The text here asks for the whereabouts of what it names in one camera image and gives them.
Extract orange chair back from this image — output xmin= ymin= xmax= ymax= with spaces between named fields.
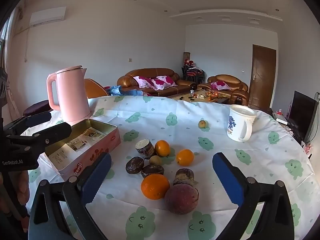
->
xmin=84 ymin=78 xmax=109 ymax=99

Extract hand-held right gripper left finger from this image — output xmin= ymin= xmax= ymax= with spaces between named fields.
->
xmin=28 ymin=152 xmax=112 ymax=240

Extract brown kiwi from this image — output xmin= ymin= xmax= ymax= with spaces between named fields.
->
xmin=149 ymin=155 xmax=163 ymax=167

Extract pink metal tin box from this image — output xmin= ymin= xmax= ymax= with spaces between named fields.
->
xmin=44 ymin=118 xmax=122 ymax=182

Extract pink floral pillow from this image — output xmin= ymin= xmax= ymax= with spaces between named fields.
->
xmin=211 ymin=81 xmax=231 ymax=91
xmin=133 ymin=76 xmax=155 ymax=88
xmin=152 ymin=75 xmax=177 ymax=90

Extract white printed mug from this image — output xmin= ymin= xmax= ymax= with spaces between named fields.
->
xmin=227 ymin=105 xmax=258 ymax=142

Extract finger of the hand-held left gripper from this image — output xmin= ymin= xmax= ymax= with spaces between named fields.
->
xmin=4 ymin=111 xmax=52 ymax=137
xmin=6 ymin=122 xmax=73 ymax=154

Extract large orange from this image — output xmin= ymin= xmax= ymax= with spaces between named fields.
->
xmin=140 ymin=174 xmax=170 ymax=200

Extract small orange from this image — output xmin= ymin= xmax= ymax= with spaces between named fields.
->
xmin=154 ymin=140 xmax=171 ymax=157
xmin=176 ymin=149 xmax=195 ymax=167

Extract stacked dark chairs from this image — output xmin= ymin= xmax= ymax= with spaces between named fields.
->
xmin=182 ymin=64 xmax=205 ymax=84

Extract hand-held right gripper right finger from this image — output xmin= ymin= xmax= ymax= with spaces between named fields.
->
xmin=212 ymin=152 xmax=295 ymax=240

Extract brown wooden door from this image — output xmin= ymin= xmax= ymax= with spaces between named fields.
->
xmin=249 ymin=44 xmax=277 ymax=110

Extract dark purple stool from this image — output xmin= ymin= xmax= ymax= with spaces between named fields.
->
xmin=23 ymin=100 xmax=53 ymax=117

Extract black flat television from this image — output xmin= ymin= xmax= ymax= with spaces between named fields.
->
xmin=289 ymin=90 xmax=318 ymax=143

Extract white flat box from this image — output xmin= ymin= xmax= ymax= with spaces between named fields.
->
xmin=272 ymin=111 xmax=288 ymax=124

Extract brown leather armchair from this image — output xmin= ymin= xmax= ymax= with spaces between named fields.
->
xmin=200 ymin=74 xmax=250 ymax=105

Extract cluster of small orange snacks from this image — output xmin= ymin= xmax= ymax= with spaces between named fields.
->
xmin=194 ymin=91 xmax=225 ymax=101

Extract dark brown round fruit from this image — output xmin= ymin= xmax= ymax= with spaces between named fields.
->
xmin=125 ymin=156 xmax=145 ymax=175

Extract white plastic mug lid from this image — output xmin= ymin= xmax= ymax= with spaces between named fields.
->
xmin=230 ymin=105 xmax=258 ymax=117

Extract blue denim clothes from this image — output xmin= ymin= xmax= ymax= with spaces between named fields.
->
xmin=105 ymin=85 xmax=148 ymax=97

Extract pink electric kettle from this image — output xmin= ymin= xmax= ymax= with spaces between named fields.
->
xmin=46 ymin=65 xmax=92 ymax=123

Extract large purple round fruit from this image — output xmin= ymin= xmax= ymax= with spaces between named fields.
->
xmin=164 ymin=184 xmax=200 ymax=215

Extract printed paper leaflet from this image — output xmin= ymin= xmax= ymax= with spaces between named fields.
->
xmin=49 ymin=127 xmax=107 ymax=167

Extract dark brown halved fruit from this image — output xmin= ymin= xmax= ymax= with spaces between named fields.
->
xmin=141 ymin=164 xmax=165 ymax=179

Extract brown leather sofa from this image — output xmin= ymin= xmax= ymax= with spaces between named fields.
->
xmin=117 ymin=68 xmax=197 ymax=97

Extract white wall air conditioner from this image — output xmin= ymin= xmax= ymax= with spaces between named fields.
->
xmin=29 ymin=6 xmax=67 ymax=27

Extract wooden coffee table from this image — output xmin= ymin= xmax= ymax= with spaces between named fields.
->
xmin=166 ymin=90 xmax=230 ymax=105

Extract person's left hand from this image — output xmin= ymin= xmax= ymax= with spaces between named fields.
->
xmin=0 ymin=171 xmax=30 ymax=214

